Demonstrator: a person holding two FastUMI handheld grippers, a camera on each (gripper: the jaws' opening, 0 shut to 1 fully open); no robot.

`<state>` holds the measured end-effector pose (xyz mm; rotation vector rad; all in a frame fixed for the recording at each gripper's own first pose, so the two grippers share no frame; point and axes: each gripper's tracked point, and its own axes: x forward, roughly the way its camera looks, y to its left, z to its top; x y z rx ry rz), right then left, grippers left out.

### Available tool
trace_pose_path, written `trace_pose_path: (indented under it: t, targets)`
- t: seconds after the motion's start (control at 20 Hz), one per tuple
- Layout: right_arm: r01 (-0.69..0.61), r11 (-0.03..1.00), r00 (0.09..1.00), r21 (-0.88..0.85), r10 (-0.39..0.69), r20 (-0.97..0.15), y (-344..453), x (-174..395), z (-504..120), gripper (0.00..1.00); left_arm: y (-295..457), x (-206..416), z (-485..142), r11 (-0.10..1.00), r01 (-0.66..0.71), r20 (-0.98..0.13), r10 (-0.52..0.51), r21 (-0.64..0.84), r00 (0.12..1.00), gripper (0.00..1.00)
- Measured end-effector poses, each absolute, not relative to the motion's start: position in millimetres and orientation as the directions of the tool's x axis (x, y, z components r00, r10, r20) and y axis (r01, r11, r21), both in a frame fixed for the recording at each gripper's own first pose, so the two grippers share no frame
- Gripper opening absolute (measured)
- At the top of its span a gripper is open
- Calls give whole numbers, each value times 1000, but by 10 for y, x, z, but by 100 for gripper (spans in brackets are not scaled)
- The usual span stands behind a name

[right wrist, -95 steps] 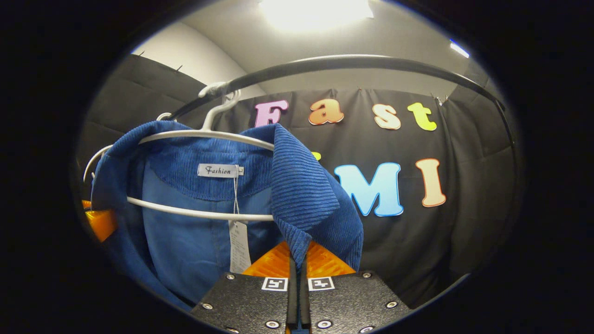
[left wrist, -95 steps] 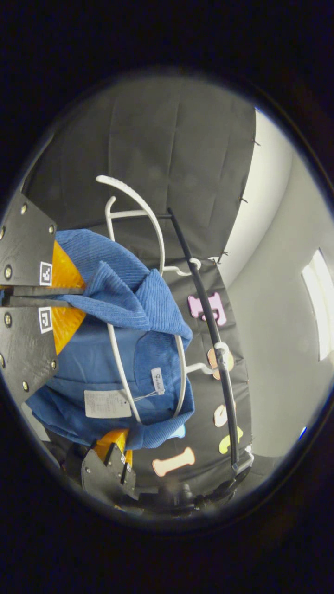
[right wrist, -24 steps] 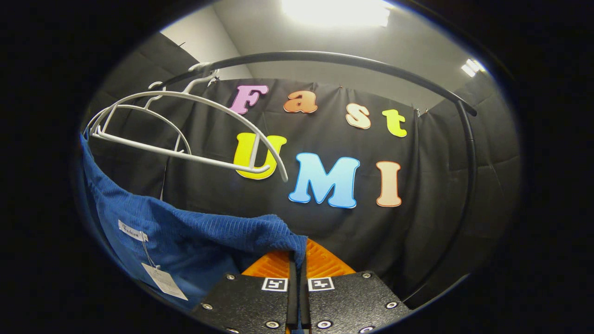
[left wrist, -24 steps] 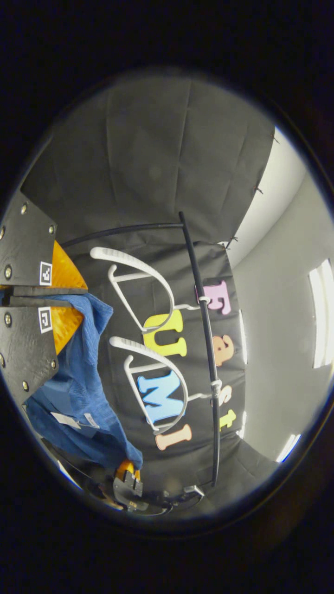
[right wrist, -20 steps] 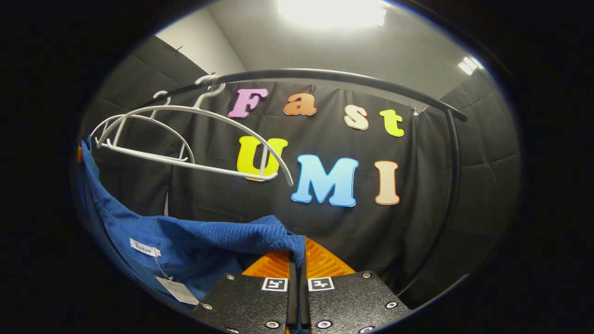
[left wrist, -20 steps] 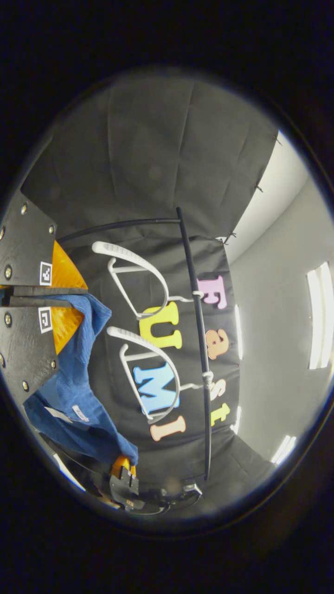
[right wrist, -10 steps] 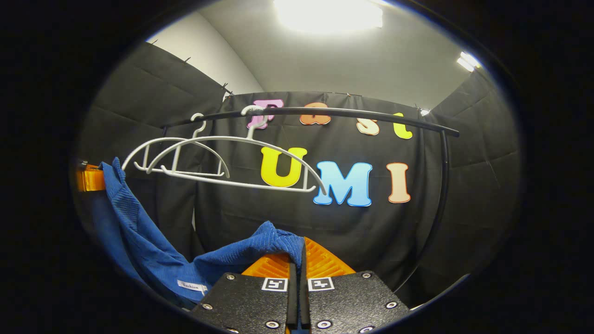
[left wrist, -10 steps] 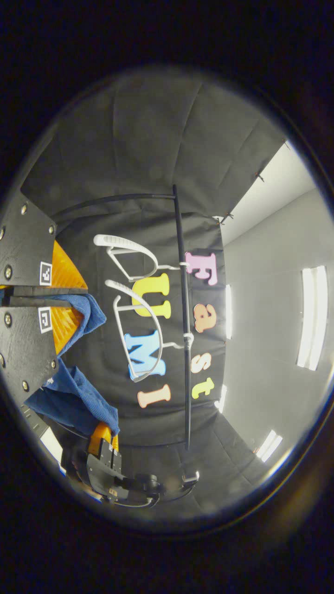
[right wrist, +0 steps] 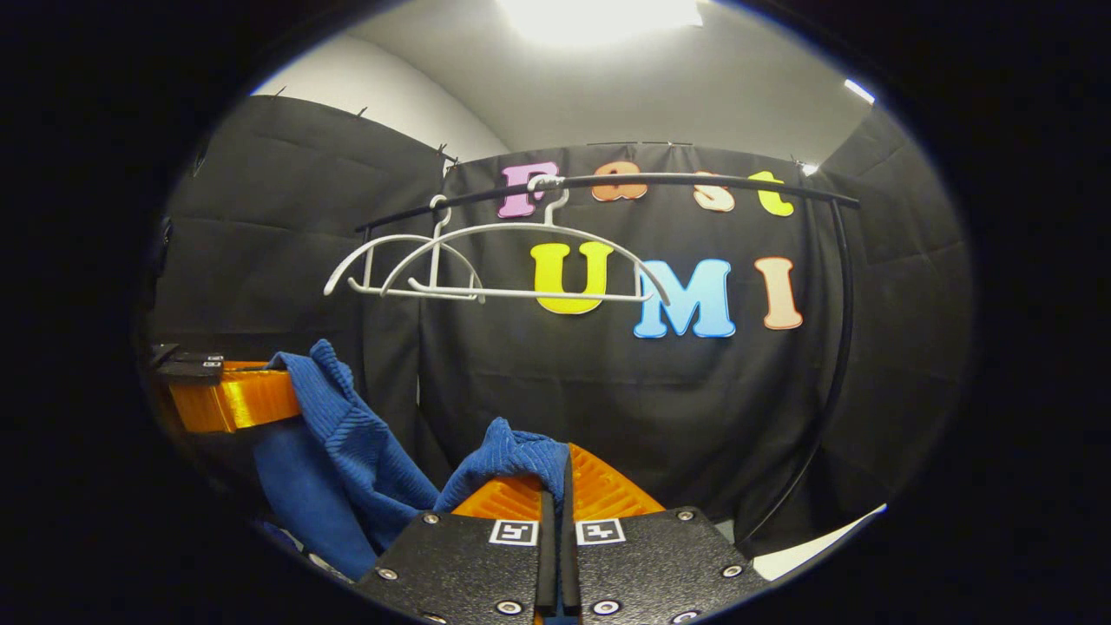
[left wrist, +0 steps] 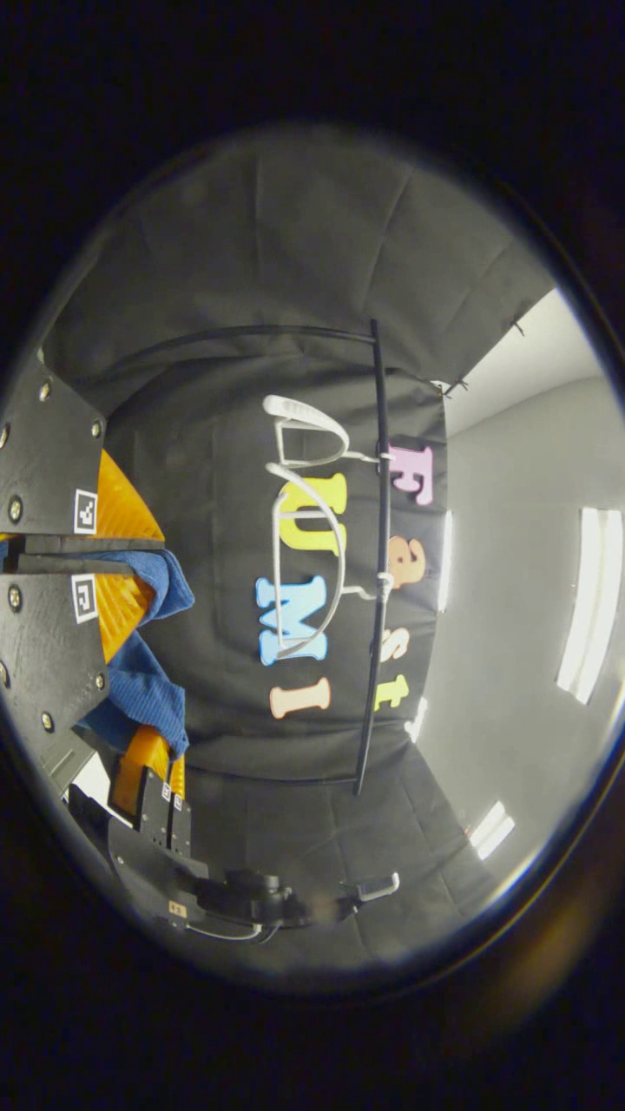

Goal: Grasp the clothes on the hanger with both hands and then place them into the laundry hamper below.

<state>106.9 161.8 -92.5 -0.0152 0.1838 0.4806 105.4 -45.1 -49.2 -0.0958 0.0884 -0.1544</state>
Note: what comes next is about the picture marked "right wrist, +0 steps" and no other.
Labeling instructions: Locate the blue corduroy jacket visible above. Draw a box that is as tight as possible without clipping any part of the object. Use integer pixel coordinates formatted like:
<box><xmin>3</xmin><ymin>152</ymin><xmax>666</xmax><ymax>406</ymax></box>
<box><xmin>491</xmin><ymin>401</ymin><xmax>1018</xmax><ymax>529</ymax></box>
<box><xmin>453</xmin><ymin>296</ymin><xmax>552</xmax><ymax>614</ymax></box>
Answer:
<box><xmin>252</xmin><ymin>339</ymin><xmax>571</xmax><ymax>582</ymax></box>

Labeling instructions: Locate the white plastic clothes hanger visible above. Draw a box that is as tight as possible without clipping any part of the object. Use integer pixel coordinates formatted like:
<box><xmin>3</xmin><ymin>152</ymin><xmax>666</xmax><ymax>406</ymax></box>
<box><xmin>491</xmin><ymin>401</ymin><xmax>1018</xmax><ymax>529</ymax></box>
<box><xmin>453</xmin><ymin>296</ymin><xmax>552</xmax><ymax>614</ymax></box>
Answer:
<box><xmin>324</xmin><ymin>194</ymin><xmax>485</xmax><ymax>305</ymax></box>
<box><xmin>379</xmin><ymin>174</ymin><xmax>672</xmax><ymax>307</ymax></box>

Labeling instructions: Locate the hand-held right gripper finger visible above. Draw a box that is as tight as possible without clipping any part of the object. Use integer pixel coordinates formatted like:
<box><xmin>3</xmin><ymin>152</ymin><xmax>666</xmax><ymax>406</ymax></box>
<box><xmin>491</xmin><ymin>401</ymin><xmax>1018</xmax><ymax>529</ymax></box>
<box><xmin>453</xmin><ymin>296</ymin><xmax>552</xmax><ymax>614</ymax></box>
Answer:
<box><xmin>356</xmin><ymin>473</ymin><xmax>557</xmax><ymax>625</ymax></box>
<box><xmin>560</xmin><ymin>443</ymin><xmax>769</xmax><ymax>625</ymax></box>

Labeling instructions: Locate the black backdrop cloth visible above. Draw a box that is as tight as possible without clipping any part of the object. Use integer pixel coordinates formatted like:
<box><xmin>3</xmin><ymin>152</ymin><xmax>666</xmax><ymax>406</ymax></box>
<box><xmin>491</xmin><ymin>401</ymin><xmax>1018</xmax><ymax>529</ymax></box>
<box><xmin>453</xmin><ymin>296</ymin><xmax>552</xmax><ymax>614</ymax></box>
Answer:
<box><xmin>148</xmin><ymin>95</ymin><xmax>973</xmax><ymax>556</ymax></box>

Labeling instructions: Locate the white flat panel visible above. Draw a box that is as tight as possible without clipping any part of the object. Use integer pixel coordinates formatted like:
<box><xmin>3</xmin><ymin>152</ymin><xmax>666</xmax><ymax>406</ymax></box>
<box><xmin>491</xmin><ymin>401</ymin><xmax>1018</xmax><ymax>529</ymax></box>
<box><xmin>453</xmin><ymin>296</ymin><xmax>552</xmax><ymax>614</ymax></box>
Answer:
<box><xmin>751</xmin><ymin>503</ymin><xmax>888</xmax><ymax>581</ymax></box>

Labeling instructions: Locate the black metal garment rack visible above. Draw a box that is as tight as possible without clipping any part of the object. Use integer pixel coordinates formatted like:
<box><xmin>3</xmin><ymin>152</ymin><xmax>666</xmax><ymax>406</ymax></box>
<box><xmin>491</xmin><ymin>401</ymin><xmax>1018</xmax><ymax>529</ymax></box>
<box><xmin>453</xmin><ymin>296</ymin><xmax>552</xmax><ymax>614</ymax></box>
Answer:
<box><xmin>354</xmin><ymin>172</ymin><xmax>862</xmax><ymax>548</ymax></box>

